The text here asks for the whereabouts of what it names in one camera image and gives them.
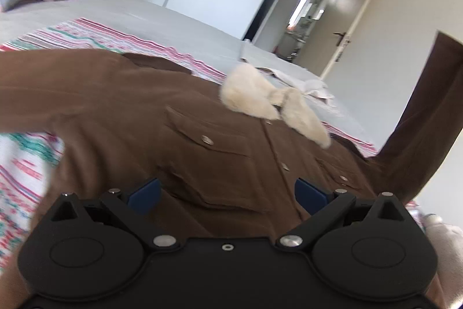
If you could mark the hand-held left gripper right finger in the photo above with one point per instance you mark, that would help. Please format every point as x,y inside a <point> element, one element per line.
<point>308,196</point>

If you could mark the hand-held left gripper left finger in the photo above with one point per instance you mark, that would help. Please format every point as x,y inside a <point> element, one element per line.
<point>145,196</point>

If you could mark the brown jacket with fleece collar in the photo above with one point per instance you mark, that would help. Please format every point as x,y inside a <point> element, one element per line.
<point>144,113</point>

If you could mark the white folded cloth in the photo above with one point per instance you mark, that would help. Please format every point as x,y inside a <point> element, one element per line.
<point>311,86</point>

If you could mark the red green patterned blanket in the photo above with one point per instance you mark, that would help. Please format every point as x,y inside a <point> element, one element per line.
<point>21,164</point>

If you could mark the white fluffy cloth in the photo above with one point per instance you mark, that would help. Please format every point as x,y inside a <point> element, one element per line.
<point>446,240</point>

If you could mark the bed with grey sheet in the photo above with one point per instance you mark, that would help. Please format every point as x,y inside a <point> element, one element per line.
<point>162,23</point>

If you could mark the white room door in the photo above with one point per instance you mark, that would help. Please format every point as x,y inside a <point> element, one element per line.
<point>349,15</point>

